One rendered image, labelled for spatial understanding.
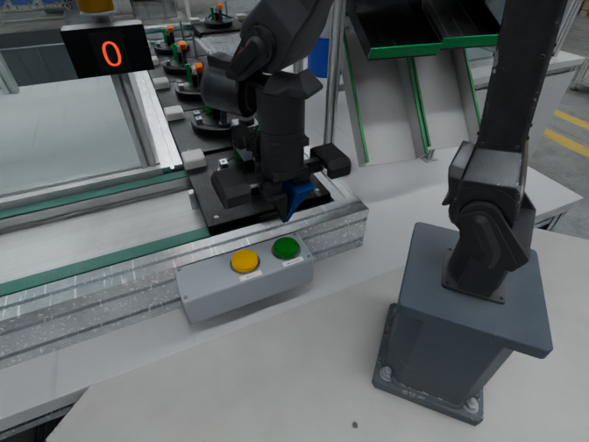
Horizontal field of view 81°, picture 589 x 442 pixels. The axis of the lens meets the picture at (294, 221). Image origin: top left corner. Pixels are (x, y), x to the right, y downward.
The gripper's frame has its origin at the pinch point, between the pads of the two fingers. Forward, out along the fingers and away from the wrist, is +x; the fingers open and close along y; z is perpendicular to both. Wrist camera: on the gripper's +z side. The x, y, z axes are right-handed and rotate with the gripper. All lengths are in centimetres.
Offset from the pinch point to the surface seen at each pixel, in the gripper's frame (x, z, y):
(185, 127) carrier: 8.4, 48.8, 5.7
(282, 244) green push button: 8.4, 0.0, 0.4
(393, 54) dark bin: -13.9, 12.6, -26.2
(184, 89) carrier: 6, 69, 1
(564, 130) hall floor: 106, 111, -312
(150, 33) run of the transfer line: 11, 164, -1
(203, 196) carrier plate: 8.5, 18.5, 8.7
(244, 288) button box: 11.0, -3.6, 8.5
